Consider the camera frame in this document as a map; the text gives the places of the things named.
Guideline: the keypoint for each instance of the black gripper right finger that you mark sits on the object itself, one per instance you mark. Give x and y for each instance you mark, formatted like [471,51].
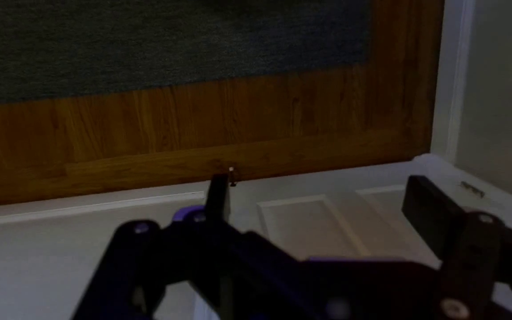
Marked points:
[469,255]

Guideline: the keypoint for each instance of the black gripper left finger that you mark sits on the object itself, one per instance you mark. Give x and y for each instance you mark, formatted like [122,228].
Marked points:
[124,267]

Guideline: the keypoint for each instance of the white panel door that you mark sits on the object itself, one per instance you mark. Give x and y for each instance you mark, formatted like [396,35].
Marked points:
[60,250]

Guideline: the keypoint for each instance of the grey rug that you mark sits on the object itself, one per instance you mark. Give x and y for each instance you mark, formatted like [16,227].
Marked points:
[149,42]

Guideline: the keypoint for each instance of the white closet frame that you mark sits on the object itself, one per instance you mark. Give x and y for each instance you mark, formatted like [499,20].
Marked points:
[451,77]

